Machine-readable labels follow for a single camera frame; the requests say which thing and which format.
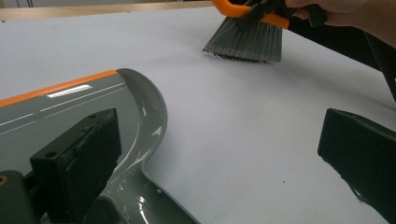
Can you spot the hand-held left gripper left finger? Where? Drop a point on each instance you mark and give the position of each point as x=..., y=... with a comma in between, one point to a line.
x=84, y=161

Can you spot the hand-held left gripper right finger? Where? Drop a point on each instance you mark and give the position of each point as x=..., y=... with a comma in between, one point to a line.
x=364, y=155

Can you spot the orange brush with grey bristles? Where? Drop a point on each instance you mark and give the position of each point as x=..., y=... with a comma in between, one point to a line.
x=249, y=40

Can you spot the grey dustpan with orange lip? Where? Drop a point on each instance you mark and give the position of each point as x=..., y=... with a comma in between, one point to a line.
x=137, y=133

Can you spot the wooden table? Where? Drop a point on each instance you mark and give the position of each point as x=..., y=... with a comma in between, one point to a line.
x=93, y=9

